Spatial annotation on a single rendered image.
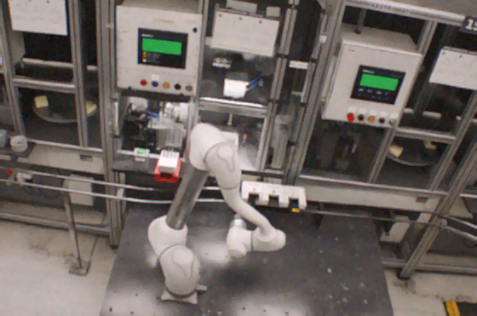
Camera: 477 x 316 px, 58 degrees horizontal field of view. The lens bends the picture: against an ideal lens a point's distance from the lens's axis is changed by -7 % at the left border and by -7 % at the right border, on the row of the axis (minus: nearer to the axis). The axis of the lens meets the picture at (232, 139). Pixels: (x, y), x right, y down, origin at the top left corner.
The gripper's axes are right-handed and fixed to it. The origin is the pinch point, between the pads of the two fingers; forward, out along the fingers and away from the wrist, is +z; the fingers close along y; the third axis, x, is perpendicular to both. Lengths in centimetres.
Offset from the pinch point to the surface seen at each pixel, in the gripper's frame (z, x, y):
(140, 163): 7, 57, 9
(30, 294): -28, 127, -88
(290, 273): -34, -32, -20
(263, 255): -23.9, -17.0, -19.8
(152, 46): 17, 54, 77
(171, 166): 3.2, 39.0, 13.5
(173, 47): 17, 43, 78
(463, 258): 46, -198, -88
